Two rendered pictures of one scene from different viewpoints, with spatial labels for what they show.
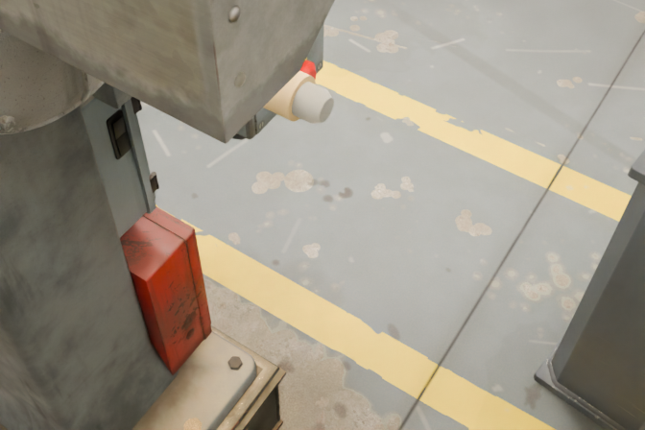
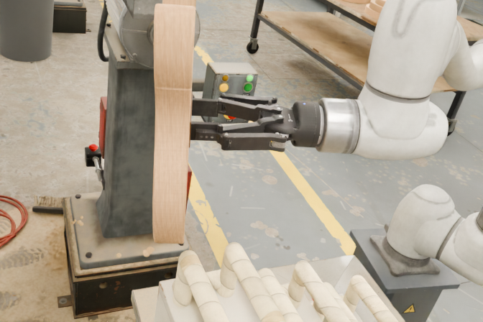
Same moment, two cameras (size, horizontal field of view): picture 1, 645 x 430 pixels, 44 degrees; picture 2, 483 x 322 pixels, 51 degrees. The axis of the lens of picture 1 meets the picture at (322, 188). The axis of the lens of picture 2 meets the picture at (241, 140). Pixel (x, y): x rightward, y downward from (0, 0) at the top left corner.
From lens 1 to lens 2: 1.05 m
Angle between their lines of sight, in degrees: 30
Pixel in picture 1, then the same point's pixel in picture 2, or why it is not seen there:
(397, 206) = not seen: hidden behind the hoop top
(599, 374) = not seen: outside the picture
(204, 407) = (159, 247)
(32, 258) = (132, 128)
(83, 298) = (141, 160)
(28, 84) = (144, 49)
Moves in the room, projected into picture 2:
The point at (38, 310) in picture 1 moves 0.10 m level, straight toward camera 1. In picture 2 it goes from (125, 149) to (118, 163)
